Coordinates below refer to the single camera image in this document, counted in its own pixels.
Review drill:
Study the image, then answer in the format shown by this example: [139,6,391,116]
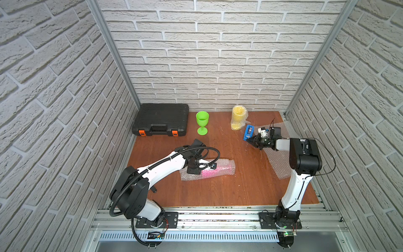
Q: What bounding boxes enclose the pink plastic wine glass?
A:
[200,167,226,179]

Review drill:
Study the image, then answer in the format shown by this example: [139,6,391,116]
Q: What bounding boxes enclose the bubble wrap sheet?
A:
[230,104,250,131]
[263,121,301,180]
[179,159,236,181]

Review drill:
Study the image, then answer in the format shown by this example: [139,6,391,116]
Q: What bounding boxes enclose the yellow plastic wine glass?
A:
[231,105,248,130]

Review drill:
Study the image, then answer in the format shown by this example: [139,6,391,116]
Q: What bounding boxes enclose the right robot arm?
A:
[246,134,322,221]

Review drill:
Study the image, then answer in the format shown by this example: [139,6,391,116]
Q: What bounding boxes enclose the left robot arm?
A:
[109,146,206,226]

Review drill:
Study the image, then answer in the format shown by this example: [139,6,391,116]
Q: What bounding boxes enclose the green plastic wine glass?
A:
[196,111,209,135]

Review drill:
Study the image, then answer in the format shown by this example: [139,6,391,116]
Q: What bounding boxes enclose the blue tape dispenser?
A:
[243,125,255,141]

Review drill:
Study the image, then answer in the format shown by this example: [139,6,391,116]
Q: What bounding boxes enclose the black plastic tool case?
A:
[132,103,189,137]

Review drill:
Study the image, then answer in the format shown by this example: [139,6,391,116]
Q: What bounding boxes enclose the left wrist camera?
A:
[197,160,217,171]

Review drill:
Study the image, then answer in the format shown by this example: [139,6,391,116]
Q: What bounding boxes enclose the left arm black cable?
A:
[109,146,221,247]

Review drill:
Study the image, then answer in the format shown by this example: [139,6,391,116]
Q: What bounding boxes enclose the aluminium mounting rail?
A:
[85,204,352,248]

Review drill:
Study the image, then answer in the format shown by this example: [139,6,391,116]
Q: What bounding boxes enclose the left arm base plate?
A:
[135,212,179,228]

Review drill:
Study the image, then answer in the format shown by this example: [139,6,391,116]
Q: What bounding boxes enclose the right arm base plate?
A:
[258,211,302,230]

